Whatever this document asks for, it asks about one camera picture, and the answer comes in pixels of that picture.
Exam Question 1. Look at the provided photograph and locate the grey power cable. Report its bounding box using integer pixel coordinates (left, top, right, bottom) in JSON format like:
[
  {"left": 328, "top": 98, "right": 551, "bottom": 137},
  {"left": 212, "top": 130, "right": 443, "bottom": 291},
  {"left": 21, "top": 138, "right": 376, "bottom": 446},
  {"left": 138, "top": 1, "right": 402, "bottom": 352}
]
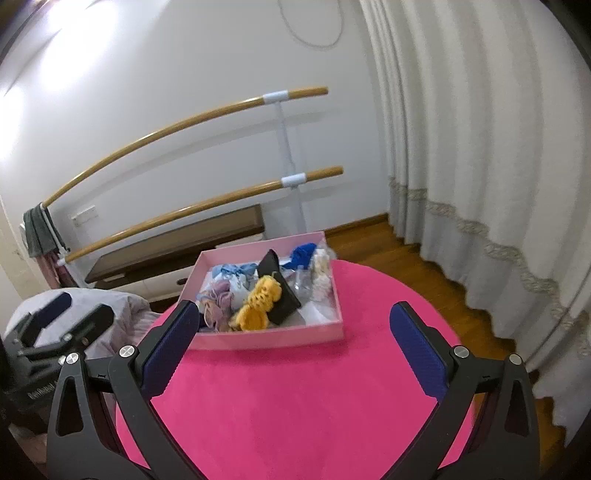
[{"left": 276, "top": 0, "right": 346, "bottom": 50}]

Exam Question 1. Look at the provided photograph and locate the blue cartoon print cloth pouch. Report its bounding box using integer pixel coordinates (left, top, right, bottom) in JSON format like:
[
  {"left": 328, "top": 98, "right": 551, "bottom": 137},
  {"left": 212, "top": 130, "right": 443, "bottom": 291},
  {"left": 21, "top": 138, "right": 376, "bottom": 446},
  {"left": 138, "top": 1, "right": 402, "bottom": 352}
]
[{"left": 211, "top": 262, "right": 259, "bottom": 311}]

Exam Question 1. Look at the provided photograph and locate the bag of white beads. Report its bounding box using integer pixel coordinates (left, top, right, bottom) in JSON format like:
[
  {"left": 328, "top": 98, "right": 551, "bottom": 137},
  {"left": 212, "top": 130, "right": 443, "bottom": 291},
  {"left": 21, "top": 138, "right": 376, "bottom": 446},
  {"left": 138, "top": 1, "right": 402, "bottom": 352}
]
[{"left": 311, "top": 247, "right": 332, "bottom": 302}]

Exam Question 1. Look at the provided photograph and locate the white wall socket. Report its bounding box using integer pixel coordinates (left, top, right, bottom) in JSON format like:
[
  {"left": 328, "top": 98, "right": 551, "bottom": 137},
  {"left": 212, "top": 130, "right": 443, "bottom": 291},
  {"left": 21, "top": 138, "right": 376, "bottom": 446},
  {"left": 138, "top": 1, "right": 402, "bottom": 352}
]
[{"left": 71, "top": 205, "right": 98, "bottom": 227}]

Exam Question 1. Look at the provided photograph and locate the low brown white cabinet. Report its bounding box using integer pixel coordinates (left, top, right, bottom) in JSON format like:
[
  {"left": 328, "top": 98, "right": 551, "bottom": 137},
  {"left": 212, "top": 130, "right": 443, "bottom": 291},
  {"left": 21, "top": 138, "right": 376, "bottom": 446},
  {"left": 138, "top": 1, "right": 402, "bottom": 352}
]
[{"left": 85, "top": 204, "right": 264, "bottom": 302}]

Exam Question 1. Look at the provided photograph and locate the pink cardboard box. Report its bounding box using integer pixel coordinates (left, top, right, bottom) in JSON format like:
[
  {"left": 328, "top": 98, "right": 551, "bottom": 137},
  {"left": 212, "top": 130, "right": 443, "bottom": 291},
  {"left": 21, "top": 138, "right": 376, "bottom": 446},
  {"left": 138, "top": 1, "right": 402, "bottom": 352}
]
[{"left": 183, "top": 230, "right": 346, "bottom": 351}]

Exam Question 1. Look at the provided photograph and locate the yellow crochet item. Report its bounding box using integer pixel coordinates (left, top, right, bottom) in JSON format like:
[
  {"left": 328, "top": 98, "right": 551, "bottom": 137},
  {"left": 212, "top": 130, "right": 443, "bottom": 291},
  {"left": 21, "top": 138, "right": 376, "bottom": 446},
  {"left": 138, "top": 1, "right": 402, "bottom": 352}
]
[{"left": 229, "top": 278, "right": 273, "bottom": 331}]

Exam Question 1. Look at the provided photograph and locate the royal blue knitted item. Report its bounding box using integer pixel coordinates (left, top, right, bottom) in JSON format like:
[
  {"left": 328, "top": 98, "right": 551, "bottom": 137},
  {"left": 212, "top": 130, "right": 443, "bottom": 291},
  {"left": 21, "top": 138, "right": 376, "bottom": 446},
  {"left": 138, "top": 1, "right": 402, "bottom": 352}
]
[{"left": 281, "top": 243, "right": 317, "bottom": 270}]

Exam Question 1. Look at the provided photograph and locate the cream curtain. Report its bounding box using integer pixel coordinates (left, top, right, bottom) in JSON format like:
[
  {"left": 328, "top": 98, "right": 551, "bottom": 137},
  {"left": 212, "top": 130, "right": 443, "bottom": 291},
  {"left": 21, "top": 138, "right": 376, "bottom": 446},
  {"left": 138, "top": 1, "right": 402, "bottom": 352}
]
[{"left": 361, "top": 1, "right": 590, "bottom": 439}]

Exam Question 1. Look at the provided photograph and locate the white barre stand post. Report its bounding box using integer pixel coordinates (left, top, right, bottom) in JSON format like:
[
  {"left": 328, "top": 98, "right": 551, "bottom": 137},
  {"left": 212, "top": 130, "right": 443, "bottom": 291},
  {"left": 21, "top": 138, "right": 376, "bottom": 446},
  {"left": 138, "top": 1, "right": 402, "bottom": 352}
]
[{"left": 263, "top": 90, "right": 307, "bottom": 233}]

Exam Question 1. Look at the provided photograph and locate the lower wooden ballet barre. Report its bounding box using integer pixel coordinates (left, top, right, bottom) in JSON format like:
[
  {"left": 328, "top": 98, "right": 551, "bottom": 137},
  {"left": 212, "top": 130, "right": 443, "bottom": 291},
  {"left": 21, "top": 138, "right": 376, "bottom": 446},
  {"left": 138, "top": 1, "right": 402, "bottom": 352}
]
[{"left": 57, "top": 166, "right": 344, "bottom": 267}]

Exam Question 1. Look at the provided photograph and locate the black leather case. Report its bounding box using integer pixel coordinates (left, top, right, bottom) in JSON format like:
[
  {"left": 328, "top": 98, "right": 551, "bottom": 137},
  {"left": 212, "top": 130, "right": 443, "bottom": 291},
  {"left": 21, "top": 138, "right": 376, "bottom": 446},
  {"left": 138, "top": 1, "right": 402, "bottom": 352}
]
[{"left": 257, "top": 249, "right": 301, "bottom": 326}]

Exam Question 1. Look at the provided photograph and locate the grey cloth on barre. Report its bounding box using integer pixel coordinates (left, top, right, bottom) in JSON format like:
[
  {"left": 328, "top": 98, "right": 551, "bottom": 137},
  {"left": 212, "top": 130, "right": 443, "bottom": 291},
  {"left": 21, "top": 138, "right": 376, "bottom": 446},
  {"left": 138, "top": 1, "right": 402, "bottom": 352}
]
[{"left": 23, "top": 205, "right": 58, "bottom": 258}]

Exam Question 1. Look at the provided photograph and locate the wooden ballet barre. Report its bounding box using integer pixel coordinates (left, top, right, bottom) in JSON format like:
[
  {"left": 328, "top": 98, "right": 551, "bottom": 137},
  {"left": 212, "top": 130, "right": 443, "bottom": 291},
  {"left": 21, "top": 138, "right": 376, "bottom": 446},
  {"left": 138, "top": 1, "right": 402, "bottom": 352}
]
[
  {"left": 57, "top": 166, "right": 344, "bottom": 267},
  {"left": 41, "top": 86, "right": 329, "bottom": 208}
]

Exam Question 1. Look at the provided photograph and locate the upper wooden ballet barre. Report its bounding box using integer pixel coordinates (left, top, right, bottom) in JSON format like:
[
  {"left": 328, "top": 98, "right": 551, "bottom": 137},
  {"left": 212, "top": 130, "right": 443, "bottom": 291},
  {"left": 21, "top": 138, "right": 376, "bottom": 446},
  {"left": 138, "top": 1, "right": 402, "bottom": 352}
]
[{"left": 41, "top": 86, "right": 329, "bottom": 208}]

